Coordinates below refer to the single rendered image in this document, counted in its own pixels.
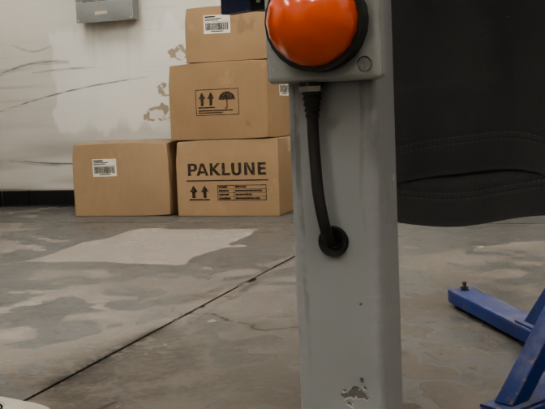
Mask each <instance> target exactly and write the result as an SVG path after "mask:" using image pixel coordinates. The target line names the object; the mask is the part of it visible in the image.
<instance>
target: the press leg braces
mask: <svg viewBox="0 0 545 409"><path fill-rule="evenodd" d="M515 322H517V323H518V324H520V325H523V326H525V327H526V328H528V329H531V332H530V335H529V337H528V338H527V340H526V342H525V344H524V346H523V348H522V349H521V352H520V354H519V356H518V357H517V359H516V361H515V363H514V365H513V367H512V369H511V371H510V373H509V374H508V376H507V378H506V380H505V382H504V384H503V386H502V388H501V389H500V392H499V393H498V395H497V397H496V398H494V399H491V400H488V401H486V402H484V403H480V407H484V408H486V409H528V408H530V407H533V406H536V405H538V404H540V403H544V402H545V397H542V396H538V395H535V394H532V393H533V392H534V389H535V387H536V385H537V384H538V383H539V380H540V378H541V376H542V375H543V372H544V370H545V288H544V290H543V292H542V294H541V295H540V296H539V298H538V300H537V301H536V303H535V304H534V306H533V307H532V309H531V310H530V313H529V314H528V316H527V317H526V319H517V320H515Z"/></svg>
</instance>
